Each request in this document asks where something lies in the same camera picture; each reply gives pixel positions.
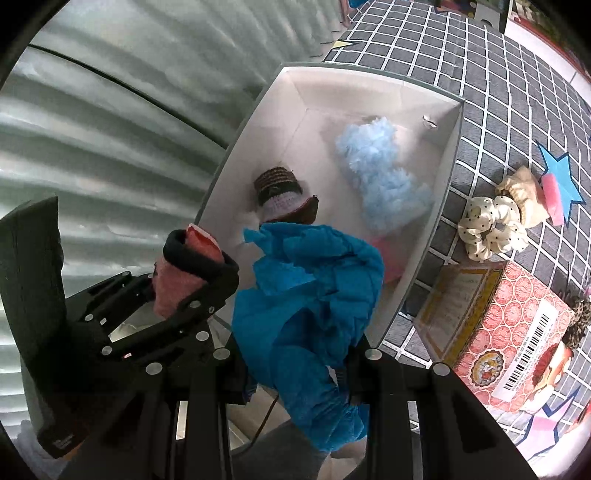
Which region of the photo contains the pink patterned tissue box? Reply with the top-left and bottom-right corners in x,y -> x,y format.
414,260 -> 585,412

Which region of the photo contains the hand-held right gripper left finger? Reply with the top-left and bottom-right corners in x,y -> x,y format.
124,344 -> 259,480

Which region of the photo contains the pink sock with black cuff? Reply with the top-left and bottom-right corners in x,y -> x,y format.
152,224 -> 238,320

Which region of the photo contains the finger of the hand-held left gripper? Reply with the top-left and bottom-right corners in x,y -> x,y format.
65,271 -> 160,335
99,265 -> 241,377

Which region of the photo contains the pink sponge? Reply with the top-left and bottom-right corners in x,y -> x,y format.
369,235 -> 404,284
540,175 -> 566,227

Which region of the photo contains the cream polka-dot scrunchie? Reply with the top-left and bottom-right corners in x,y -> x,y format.
457,195 -> 529,264

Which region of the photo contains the blue crinkled cloth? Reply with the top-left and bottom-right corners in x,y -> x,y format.
243,223 -> 385,305
232,277 -> 384,454

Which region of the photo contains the white cardboard box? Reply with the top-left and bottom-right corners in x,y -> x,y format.
193,62 -> 465,365

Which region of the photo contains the light blue fluffy scrunchie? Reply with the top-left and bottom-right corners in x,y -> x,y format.
335,115 -> 435,236

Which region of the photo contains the thin black cable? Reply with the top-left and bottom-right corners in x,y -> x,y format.
247,397 -> 280,450

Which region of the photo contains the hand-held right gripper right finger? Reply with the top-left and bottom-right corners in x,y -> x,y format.
344,332 -> 541,480

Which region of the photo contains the grey checked star blanket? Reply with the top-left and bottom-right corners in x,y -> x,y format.
323,0 -> 591,462

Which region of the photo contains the beige scrunchie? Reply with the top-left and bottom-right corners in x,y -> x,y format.
496,166 -> 552,228

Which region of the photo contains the leopard print scrunchie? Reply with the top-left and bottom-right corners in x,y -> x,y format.
556,291 -> 591,354

